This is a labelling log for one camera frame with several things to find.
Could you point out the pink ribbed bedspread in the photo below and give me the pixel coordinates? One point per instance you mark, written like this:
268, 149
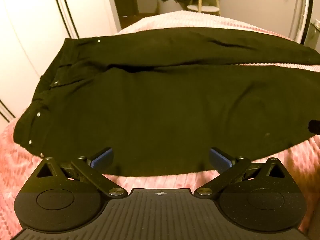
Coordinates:
15, 175

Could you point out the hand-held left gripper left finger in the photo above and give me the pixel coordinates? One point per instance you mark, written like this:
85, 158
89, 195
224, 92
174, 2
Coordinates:
102, 157

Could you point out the white wardrobe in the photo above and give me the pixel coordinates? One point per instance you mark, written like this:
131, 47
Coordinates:
30, 30

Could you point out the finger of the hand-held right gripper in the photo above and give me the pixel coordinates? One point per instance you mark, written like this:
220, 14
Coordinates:
315, 127

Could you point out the grey cabinet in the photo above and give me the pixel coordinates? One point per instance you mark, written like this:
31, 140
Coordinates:
315, 33

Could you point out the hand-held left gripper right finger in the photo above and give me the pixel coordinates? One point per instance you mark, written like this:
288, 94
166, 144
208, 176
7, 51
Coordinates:
220, 158

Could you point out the black pants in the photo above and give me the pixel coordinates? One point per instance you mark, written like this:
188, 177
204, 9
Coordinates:
160, 110

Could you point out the white tall heater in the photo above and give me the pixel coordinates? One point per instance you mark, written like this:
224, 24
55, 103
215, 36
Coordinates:
303, 10

